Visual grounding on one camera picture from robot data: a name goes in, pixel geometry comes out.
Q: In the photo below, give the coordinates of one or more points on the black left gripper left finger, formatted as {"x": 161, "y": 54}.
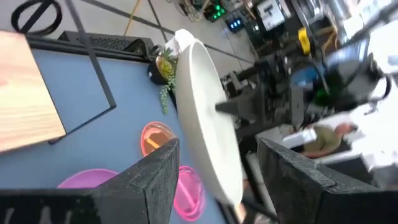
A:
{"x": 124, "y": 202}

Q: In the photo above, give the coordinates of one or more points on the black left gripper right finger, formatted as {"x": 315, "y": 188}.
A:
{"x": 311, "y": 202}

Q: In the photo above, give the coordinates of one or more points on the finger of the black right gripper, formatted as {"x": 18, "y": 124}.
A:
{"x": 239, "y": 109}

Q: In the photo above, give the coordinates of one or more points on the cream white plate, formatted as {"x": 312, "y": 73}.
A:
{"x": 202, "y": 109}

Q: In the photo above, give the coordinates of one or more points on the opaque purple plate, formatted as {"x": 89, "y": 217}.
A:
{"x": 87, "y": 180}

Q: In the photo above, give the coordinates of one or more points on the clear pink plate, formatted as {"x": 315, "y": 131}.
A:
{"x": 189, "y": 193}

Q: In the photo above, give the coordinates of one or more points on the clear orange plate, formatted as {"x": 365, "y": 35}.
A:
{"x": 155, "y": 137}

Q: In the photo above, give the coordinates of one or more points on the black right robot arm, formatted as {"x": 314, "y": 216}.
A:
{"x": 348, "y": 77}

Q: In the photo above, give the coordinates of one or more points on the person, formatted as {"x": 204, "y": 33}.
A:
{"x": 326, "y": 140}

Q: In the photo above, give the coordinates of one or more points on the succulent plant in black pot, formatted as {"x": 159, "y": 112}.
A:
{"x": 166, "y": 67}

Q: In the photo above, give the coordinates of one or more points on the black device with blue lights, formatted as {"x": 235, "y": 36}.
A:
{"x": 234, "y": 24}

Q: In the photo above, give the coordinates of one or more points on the black device with green lights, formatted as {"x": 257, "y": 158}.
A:
{"x": 216, "y": 12}

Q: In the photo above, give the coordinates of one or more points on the black perforated computer case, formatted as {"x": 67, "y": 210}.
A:
{"x": 105, "y": 42}

